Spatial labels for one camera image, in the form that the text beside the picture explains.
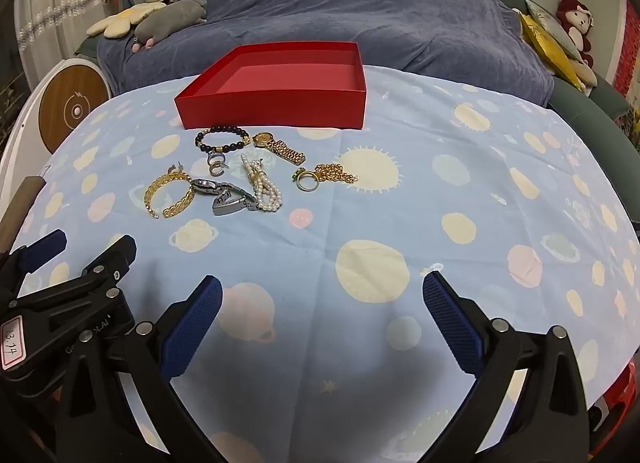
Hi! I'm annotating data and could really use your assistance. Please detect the grey-green cushion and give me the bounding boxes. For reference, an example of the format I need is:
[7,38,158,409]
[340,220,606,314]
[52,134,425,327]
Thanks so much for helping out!
[524,0,583,61]

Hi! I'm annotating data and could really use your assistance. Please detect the red plastic object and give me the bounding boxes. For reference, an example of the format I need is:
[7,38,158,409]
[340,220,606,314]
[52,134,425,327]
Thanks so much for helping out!
[590,353,640,459]

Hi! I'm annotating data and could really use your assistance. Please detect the round wooden stool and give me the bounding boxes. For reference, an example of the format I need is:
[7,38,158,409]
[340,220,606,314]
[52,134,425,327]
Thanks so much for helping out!
[0,55,111,184]

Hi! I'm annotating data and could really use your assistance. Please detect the cream flower cushion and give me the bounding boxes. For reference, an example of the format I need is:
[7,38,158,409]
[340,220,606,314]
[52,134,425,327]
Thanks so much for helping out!
[86,3,168,38]

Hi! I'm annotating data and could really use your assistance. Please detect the silver wristwatch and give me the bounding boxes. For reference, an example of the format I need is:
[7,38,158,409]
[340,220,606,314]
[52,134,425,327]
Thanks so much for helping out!
[190,178,261,216]

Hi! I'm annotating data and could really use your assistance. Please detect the brown wooden stick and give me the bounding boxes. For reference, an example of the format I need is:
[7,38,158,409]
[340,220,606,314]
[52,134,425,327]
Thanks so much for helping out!
[0,175,47,254]

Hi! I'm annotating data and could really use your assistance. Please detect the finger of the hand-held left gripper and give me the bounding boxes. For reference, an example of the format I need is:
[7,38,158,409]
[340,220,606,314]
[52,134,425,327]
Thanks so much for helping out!
[0,229,68,314]
[12,234,137,330]

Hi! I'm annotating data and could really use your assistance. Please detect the white curtain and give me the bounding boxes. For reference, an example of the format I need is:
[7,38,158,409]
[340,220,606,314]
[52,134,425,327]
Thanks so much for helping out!
[12,0,146,88]

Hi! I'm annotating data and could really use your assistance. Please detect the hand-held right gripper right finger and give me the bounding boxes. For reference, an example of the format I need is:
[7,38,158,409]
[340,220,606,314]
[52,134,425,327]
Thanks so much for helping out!
[421,270,591,463]

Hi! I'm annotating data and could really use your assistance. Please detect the gold chain cuff bracelet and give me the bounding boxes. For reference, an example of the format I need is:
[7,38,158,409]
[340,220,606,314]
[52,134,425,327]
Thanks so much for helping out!
[144,168,197,220]

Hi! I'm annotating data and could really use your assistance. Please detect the red patterned wall hanging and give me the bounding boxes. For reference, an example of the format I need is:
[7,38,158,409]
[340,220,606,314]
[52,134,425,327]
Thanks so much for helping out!
[617,0,640,98]

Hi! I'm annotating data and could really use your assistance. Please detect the grey plush toy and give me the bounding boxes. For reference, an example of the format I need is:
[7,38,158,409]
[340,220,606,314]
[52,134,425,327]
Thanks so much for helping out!
[132,0,208,52]

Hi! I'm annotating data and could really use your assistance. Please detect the white pearl bracelet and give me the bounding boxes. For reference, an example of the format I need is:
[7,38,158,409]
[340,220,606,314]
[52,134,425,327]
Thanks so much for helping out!
[240,154,285,214]

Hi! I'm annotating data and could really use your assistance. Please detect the red monkey plush toy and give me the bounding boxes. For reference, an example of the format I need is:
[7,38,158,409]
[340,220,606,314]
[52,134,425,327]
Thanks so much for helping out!
[556,0,596,68]

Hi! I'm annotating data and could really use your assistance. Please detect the gold wristwatch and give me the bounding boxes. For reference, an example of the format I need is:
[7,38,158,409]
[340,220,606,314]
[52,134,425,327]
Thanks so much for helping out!
[251,131,306,166]

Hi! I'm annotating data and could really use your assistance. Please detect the dark bead bracelet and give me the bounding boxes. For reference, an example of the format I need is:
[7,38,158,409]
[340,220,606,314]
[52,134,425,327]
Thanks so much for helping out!
[194,126,250,154]

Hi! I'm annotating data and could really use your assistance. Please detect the blue planet print cloth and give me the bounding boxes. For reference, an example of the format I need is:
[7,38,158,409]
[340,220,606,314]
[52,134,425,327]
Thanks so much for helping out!
[0,65,640,463]

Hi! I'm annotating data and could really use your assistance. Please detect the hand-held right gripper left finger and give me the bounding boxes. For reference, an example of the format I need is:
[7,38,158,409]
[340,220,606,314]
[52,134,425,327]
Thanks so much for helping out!
[55,274,224,463]

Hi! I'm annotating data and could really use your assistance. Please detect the gold chain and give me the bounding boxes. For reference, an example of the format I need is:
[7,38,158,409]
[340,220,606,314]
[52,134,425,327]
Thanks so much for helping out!
[314,162,361,184]

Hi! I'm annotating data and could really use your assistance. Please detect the yellow cushion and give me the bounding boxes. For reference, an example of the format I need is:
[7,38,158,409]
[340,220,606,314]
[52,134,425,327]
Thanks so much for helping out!
[517,10,586,91]

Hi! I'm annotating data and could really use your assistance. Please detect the red cardboard box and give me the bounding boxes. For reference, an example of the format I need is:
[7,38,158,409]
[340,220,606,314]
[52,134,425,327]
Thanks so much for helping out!
[174,41,367,130]

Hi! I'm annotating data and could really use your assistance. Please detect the blue blanket covered sofa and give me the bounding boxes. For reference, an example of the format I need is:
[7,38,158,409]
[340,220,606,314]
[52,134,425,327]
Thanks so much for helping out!
[96,0,556,106]

